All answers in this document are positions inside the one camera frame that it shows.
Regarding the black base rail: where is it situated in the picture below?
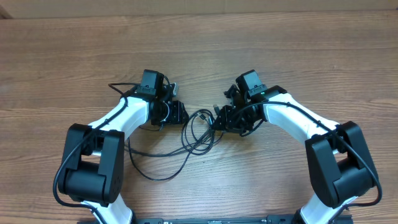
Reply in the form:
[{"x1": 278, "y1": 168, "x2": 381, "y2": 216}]
[{"x1": 77, "y1": 213, "x2": 354, "y2": 224}]

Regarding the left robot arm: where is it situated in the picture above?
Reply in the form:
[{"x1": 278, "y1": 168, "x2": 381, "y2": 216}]
[{"x1": 52, "y1": 70, "x2": 188, "y2": 223}]

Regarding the thin black USB cable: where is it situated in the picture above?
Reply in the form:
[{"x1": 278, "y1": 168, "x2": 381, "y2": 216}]
[{"x1": 126, "y1": 108, "x2": 218, "y2": 182}]

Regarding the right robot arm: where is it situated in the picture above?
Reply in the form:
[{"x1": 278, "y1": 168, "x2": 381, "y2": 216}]
[{"x1": 212, "y1": 70, "x2": 382, "y2": 223}]

